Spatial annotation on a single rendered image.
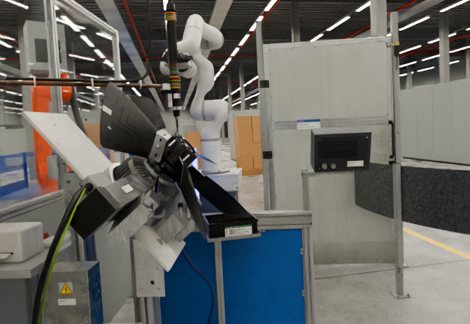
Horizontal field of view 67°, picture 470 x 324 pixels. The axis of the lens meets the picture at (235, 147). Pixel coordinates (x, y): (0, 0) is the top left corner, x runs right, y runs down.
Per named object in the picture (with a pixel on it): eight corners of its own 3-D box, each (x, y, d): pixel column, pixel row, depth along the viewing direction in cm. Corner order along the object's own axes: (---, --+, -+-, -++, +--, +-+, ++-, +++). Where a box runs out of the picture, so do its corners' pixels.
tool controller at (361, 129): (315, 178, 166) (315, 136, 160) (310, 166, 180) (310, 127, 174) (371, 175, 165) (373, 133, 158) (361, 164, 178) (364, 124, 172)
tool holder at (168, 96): (166, 109, 130) (164, 82, 130) (159, 110, 136) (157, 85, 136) (188, 109, 135) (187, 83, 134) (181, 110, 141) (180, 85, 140)
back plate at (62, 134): (155, 292, 99) (158, 289, 99) (-13, 111, 99) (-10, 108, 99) (190, 234, 152) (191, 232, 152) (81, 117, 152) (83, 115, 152)
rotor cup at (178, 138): (170, 186, 121) (197, 161, 120) (141, 155, 121) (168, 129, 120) (179, 180, 135) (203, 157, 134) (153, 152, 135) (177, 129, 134)
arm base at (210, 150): (201, 170, 220) (198, 141, 219) (230, 169, 217) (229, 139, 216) (191, 174, 202) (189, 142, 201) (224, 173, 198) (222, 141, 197)
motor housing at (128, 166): (143, 229, 118) (171, 203, 117) (96, 178, 118) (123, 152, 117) (161, 212, 141) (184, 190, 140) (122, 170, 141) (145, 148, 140)
